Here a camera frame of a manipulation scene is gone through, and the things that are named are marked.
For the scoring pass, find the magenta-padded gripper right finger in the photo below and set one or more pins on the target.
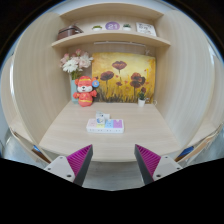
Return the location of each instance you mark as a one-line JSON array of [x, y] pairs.
[[146, 160]]

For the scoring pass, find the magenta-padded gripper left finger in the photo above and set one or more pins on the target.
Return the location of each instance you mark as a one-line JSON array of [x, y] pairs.
[[80, 160]]

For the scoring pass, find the small white charger block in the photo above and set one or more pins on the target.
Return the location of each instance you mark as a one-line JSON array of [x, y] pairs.
[[100, 119]]

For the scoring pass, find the small plant in white pot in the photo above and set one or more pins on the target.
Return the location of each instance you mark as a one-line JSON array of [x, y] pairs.
[[141, 101]]

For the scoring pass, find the red plush mouse toy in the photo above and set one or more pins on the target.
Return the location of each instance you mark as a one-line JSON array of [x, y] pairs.
[[85, 95]]

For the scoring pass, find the pale blue vase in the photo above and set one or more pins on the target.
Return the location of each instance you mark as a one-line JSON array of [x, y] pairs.
[[73, 90]]

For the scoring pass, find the yellow poppy flower painting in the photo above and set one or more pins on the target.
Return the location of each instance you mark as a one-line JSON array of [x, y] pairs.
[[126, 76]]

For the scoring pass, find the pink and white flower bouquet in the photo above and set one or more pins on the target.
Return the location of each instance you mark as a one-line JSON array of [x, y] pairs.
[[75, 63]]

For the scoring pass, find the white light bar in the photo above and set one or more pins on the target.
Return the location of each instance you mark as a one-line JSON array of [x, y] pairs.
[[120, 43]]

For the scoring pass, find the wooden shelf with items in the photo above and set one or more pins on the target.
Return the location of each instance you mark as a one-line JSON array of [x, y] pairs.
[[110, 37]]

